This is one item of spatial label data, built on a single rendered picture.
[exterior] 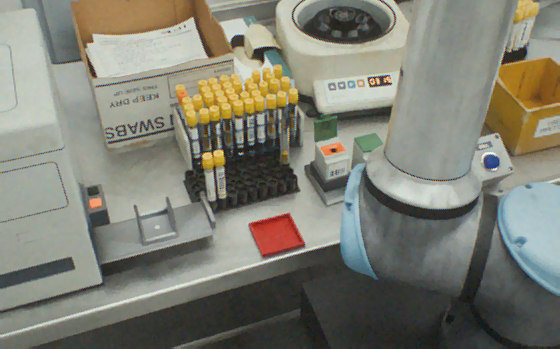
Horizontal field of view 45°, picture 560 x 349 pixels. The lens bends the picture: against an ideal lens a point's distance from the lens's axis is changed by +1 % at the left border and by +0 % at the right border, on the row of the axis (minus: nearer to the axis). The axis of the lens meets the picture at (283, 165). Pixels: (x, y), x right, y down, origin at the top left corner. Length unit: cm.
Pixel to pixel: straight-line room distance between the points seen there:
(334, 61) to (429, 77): 64
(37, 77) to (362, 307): 49
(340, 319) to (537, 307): 25
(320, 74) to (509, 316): 65
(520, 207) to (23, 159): 54
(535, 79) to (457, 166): 70
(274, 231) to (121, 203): 25
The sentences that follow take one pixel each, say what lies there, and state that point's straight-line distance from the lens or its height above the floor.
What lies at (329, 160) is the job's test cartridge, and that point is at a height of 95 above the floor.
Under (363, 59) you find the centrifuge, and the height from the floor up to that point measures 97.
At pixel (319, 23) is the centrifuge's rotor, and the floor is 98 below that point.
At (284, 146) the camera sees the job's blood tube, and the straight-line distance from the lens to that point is 108.
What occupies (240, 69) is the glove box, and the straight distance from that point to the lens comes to 125.
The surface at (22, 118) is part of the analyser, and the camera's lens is 81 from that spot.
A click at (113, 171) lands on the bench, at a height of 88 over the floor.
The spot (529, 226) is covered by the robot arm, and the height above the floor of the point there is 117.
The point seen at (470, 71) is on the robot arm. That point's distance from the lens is 59.
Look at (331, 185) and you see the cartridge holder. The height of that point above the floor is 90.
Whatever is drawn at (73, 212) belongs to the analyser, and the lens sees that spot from 89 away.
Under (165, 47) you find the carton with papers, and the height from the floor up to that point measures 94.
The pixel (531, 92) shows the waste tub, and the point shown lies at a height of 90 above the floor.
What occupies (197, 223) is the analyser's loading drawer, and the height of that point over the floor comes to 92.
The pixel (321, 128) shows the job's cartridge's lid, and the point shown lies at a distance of 106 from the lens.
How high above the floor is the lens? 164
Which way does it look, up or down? 42 degrees down
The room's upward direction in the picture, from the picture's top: straight up
